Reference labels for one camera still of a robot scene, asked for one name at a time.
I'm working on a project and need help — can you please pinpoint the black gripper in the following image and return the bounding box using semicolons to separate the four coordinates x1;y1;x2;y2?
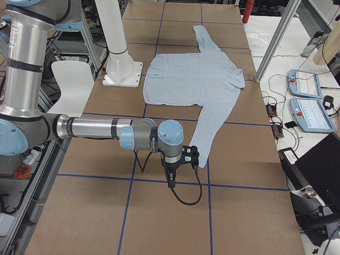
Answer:
163;160;179;188

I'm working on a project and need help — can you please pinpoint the light blue button-up shirt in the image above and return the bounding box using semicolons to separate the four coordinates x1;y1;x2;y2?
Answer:
143;25;245;168

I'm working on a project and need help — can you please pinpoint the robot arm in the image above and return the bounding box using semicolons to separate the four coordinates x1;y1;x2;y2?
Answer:
1;1;184;188

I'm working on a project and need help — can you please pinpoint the lower orange black adapter box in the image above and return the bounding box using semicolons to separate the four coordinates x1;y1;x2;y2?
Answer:
271;123;284;140

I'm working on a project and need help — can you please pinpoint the orange black adapter box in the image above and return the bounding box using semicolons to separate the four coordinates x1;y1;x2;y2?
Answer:
266;104;278;117
271;123;284;140

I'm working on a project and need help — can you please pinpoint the upper orange black adapter box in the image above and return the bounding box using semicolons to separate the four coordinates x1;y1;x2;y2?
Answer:
266;104;278;117

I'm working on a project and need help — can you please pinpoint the small black phone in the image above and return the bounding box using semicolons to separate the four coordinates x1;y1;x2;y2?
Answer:
284;121;297;129

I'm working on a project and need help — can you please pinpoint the white chair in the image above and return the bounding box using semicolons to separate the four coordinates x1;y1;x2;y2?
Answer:
48;60;95;117

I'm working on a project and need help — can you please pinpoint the black laptop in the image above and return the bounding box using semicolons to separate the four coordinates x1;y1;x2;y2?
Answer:
278;132;339;212

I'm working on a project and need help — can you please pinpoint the lower blue teach pendant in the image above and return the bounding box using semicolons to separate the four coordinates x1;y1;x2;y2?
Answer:
290;97;336;133

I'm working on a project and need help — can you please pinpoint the blue teach pendant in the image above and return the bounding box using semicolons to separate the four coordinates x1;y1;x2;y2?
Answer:
290;97;336;133
288;69;322;99

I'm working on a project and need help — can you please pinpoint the orange device under table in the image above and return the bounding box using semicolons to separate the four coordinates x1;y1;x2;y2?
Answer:
13;164;31;180

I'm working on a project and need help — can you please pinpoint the clear plastic sheet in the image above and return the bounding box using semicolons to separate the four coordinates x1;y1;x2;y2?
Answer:
246;31;270;53

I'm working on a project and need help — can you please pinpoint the upper blue teach pendant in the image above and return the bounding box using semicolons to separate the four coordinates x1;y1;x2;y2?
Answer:
288;69;322;99

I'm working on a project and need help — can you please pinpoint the black power adapter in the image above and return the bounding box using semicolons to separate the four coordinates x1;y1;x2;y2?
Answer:
323;95;334;110

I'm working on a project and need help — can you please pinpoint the red fire extinguisher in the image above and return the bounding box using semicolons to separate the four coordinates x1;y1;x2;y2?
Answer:
242;0;254;24

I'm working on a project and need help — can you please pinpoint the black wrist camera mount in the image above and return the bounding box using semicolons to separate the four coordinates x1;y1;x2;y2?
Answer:
181;146;199;166

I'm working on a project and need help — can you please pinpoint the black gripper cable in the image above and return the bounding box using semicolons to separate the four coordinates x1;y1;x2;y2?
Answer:
172;163;202;206

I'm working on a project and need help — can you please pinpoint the white camera pillar with base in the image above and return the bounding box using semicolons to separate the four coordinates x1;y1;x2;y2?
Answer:
95;0;143;87

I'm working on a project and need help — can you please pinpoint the aluminium frame post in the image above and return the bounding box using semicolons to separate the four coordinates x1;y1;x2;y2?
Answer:
254;0;301;83

